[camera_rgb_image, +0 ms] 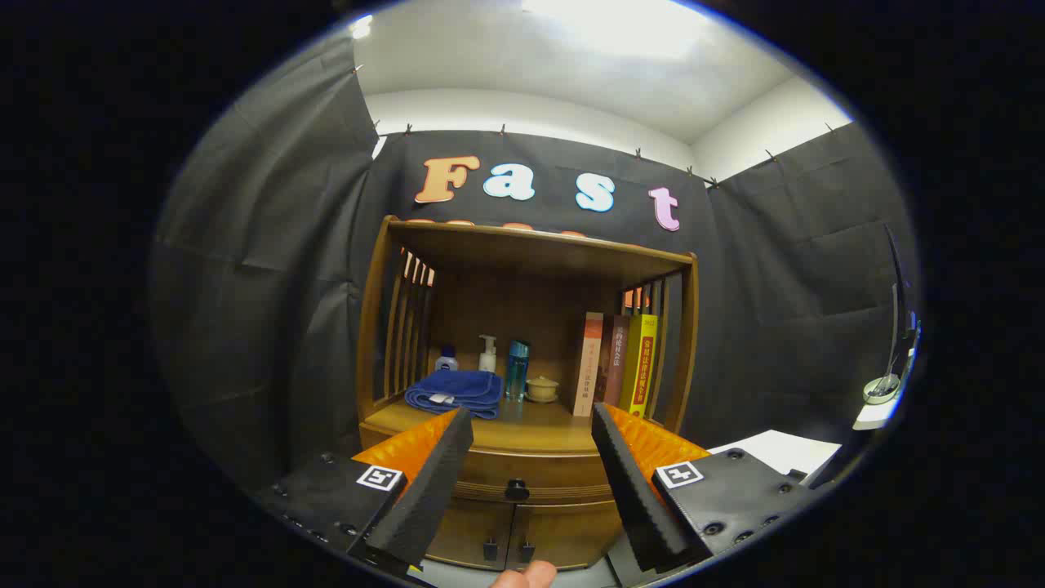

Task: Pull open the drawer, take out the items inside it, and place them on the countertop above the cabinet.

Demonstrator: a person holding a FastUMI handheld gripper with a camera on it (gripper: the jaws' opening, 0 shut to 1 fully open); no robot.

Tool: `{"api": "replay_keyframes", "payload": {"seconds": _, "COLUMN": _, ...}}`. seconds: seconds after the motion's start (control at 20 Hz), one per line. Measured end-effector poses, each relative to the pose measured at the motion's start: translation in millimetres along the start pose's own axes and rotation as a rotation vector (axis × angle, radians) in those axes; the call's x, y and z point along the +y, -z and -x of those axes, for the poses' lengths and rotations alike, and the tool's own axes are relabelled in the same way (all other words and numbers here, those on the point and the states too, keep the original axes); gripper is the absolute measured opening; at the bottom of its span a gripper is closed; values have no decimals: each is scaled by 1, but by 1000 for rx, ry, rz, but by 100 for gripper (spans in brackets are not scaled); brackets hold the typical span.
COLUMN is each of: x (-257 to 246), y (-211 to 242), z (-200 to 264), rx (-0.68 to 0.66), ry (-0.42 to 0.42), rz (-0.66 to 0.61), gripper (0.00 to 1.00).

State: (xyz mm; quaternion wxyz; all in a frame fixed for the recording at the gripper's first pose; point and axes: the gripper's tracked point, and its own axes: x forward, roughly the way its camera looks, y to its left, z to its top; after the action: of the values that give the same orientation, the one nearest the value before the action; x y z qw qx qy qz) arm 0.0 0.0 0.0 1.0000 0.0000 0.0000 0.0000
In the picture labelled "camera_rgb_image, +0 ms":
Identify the blue folded towel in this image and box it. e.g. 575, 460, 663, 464
404, 369, 505, 421

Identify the wooden cabinet door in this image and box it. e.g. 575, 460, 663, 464
506, 501, 626, 571
425, 500, 515, 571

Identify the brown book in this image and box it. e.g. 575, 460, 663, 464
594, 314, 631, 407

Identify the wooden drawer with black knob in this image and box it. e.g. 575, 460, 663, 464
447, 446, 621, 503

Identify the beige book with orange band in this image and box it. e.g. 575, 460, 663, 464
572, 311, 604, 418

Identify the tall blue glass bottle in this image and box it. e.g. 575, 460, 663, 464
504, 340, 531, 402

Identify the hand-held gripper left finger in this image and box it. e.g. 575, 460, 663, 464
251, 407, 476, 579

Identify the wooden cabinet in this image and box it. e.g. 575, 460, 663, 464
355, 215, 700, 571

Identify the yellow book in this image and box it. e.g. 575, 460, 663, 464
618, 314, 659, 419

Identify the white side shelf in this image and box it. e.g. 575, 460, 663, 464
853, 399, 900, 431

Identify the white table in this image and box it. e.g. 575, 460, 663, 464
709, 429, 842, 476

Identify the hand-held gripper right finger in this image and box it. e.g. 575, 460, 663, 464
589, 402, 820, 576

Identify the wooden countertop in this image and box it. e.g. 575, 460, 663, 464
359, 392, 683, 454

